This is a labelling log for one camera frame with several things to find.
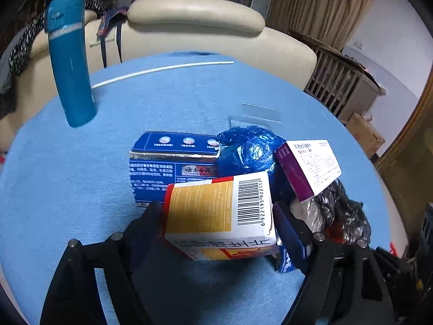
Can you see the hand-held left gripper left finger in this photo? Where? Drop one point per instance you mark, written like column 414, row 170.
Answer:
column 149, row 223

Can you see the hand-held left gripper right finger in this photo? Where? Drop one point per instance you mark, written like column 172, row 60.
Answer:
column 292, row 240

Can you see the black plastic bag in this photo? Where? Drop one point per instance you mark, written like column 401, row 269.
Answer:
column 341, row 210

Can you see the orange and white medicine box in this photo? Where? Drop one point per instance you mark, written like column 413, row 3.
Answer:
column 209, row 210

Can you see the purple and white medicine box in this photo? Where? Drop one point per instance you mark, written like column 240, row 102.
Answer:
column 314, row 166

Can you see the blue plastic bag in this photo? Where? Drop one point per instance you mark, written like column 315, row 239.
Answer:
column 250, row 155

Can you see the blue cardboard box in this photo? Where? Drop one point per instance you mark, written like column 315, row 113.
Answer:
column 152, row 172

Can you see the blue table cloth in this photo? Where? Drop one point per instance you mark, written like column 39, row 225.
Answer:
column 169, row 108

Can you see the brown cardboard box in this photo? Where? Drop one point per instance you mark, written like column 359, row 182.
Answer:
column 363, row 135

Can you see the wooden door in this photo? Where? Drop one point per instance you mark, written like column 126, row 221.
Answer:
column 409, row 162

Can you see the thin white stick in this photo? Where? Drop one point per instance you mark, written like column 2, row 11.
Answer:
column 162, row 68

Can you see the wooden slatted crib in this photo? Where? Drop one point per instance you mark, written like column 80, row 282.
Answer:
column 338, row 81

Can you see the blue insulated bottle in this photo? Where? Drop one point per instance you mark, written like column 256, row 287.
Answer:
column 71, row 74

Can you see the cream leather sofa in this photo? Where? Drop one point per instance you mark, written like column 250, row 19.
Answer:
column 189, row 17

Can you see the dark spotted clothing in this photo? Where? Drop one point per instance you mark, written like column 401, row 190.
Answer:
column 25, row 47

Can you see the beige curtain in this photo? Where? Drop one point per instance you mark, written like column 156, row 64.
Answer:
column 314, row 6

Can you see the white appliance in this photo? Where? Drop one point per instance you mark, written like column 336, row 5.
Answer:
column 259, row 5

